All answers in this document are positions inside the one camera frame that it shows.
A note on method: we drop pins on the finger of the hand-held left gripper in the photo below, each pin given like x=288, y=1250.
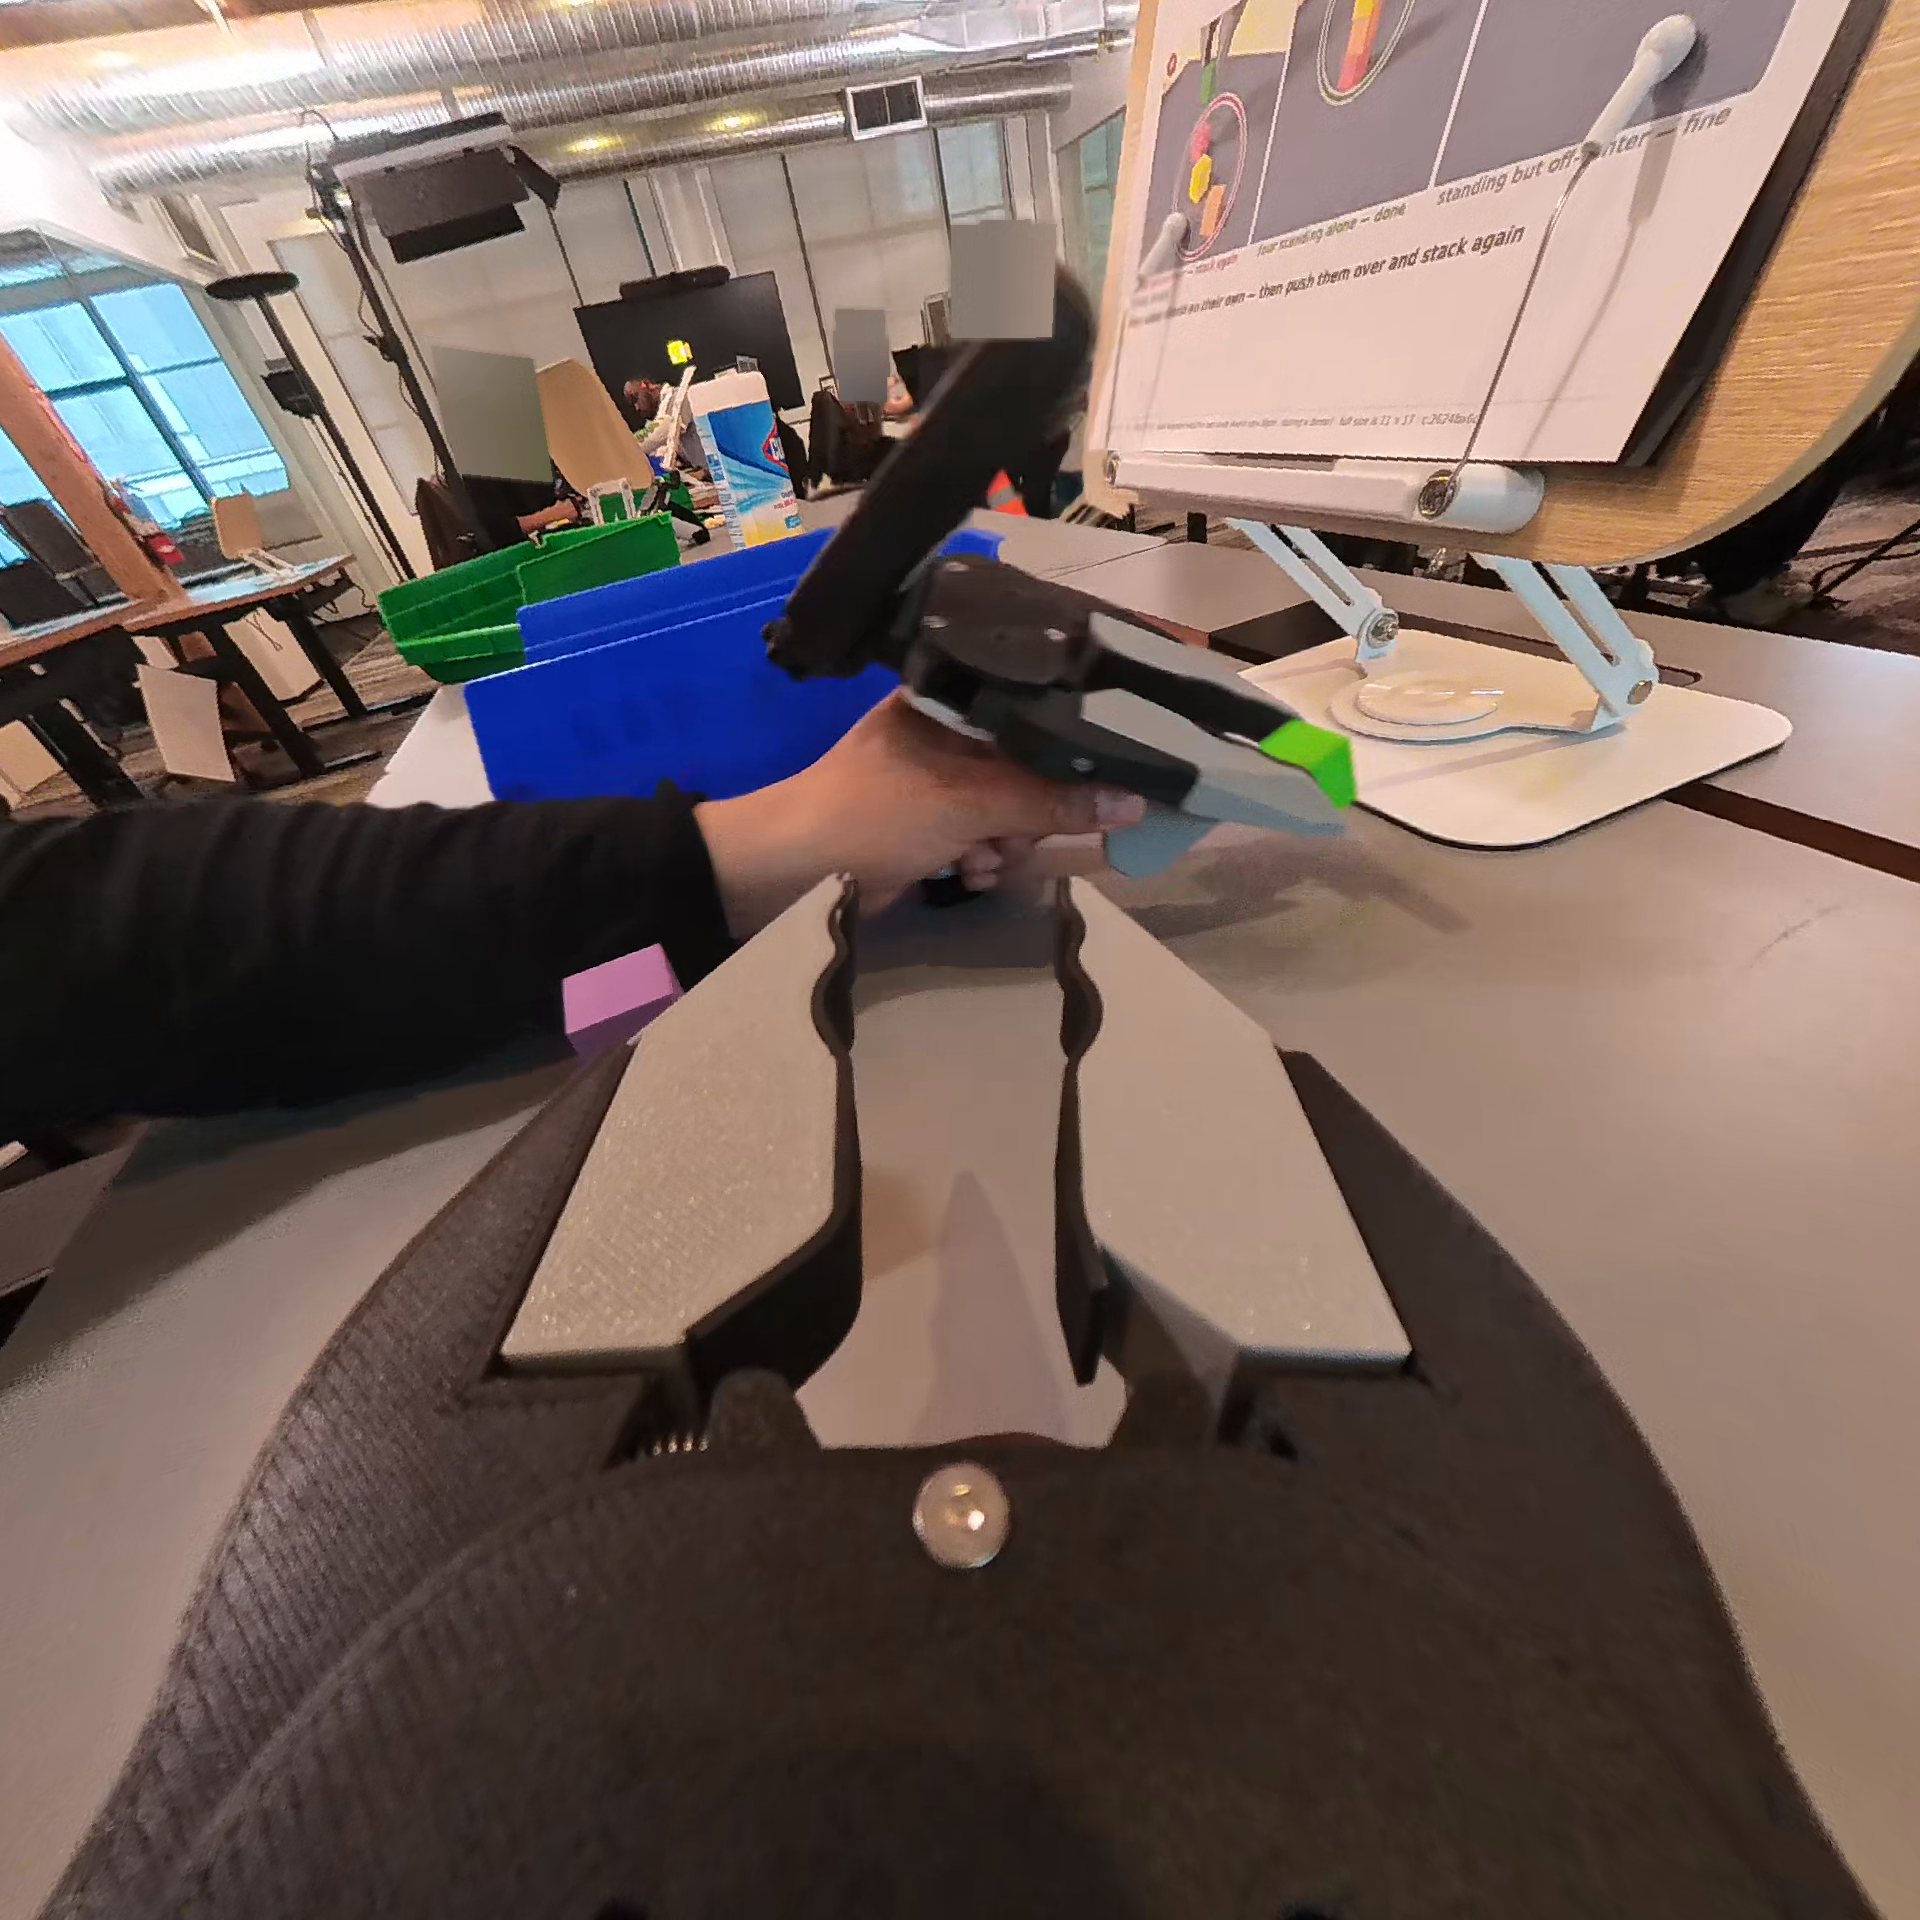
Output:
x=1245, y=788
x=1170, y=668

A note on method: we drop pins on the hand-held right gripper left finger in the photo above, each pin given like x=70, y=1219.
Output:
x=705, y=1172

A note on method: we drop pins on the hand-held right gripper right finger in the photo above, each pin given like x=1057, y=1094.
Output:
x=1215, y=1186

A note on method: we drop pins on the green foam cube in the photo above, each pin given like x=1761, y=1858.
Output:
x=1312, y=764

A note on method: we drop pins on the person's left forearm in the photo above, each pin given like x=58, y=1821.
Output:
x=301, y=944

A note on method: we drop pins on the purple foam cube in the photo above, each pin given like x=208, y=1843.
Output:
x=615, y=997

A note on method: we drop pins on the person's left hand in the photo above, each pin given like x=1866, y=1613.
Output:
x=886, y=811

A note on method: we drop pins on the orange traffic cone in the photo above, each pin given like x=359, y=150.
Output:
x=1001, y=494

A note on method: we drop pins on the disinfecting wipes canister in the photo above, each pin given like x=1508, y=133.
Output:
x=743, y=464

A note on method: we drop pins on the blue plastic bin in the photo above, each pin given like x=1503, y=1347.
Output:
x=646, y=706

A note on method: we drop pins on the printed instruction sheet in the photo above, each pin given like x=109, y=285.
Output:
x=1349, y=330

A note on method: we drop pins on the green plastic bin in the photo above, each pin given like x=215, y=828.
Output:
x=494, y=594

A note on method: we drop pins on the wooden book stand white base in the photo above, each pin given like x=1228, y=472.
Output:
x=1770, y=376

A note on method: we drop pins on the black studio light panel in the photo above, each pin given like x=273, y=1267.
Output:
x=450, y=195

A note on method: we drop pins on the white paper sheet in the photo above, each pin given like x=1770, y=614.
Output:
x=188, y=728

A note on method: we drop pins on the wooden top desk black legs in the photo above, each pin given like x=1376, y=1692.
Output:
x=225, y=586

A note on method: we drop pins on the black floor lamp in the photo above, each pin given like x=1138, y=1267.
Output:
x=252, y=285

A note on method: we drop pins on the red fire extinguisher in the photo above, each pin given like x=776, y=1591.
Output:
x=149, y=525

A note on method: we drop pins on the large paned window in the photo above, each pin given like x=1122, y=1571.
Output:
x=135, y=390

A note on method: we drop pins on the wooden pillar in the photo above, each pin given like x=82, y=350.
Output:
x=68, y=464

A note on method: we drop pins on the black wall screen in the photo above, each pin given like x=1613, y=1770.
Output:
x=705, y=339

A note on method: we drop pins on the silver ceiling duct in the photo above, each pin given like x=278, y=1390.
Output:
x=450, y=61

